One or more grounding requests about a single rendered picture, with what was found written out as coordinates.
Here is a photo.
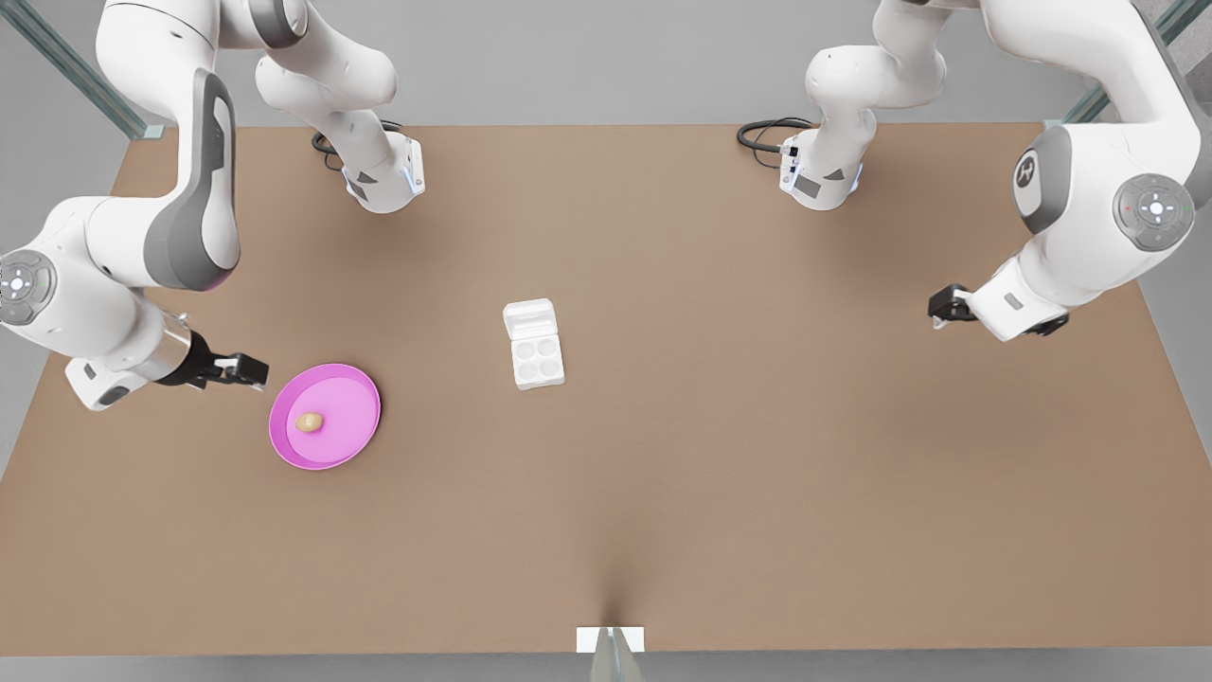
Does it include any white egg box base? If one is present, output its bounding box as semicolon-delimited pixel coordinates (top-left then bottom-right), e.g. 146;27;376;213
510;332;567;392

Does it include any pink round plate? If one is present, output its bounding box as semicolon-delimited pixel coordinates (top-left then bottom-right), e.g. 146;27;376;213
269;363;383;472

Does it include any black cable loop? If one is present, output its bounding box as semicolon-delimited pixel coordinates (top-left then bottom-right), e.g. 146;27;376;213
311;119;405;173
736;117;817;171

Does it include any silver frame post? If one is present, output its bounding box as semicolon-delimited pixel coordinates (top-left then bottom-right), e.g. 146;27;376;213
0;0;164;142
576;625;647;682
1044;0;1212;130

